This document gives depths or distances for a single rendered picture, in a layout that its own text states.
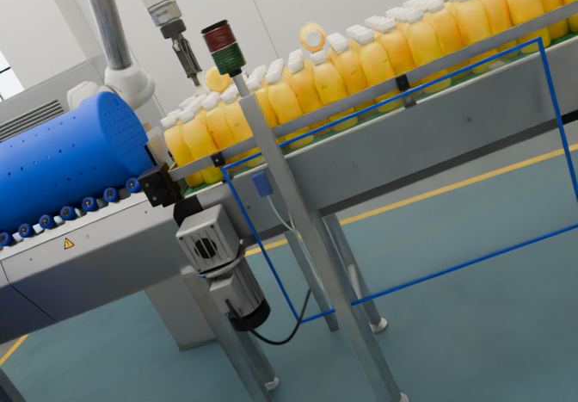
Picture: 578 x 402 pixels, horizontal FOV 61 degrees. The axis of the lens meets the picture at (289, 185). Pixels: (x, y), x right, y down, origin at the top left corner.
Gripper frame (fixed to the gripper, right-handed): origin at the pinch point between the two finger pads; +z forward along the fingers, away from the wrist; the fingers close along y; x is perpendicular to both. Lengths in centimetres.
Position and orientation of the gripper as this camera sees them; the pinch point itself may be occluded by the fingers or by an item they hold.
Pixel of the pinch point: (200, 84)
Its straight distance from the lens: 159.8
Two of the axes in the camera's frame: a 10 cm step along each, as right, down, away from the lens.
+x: 9.2, -3.7, -1.5
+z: 4.0, 8.6, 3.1
